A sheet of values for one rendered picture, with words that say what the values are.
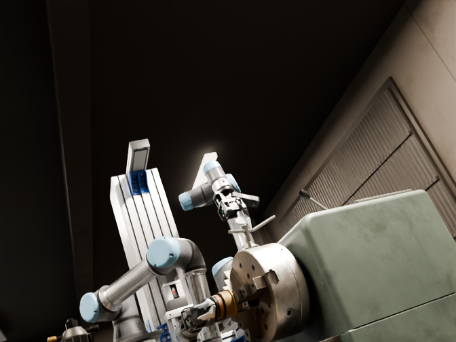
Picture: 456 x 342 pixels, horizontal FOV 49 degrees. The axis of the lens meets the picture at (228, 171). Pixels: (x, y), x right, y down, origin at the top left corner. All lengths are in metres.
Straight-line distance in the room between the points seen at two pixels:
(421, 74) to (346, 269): 2.95
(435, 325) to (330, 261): 0.39
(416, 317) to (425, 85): 2.90
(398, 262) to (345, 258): 0.20
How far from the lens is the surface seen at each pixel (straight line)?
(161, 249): 1.91
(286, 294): 1.62
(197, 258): 2.01
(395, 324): 1.70
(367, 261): 1.73
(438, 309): 1.83
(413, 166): 4.57
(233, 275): 1.79
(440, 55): 4.27
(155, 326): 2.43
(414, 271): 1.82
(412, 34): 4.48
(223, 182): 1.99
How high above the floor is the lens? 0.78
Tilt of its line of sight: 24 degrees up
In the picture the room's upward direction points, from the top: 22 degrees counter-clockwise
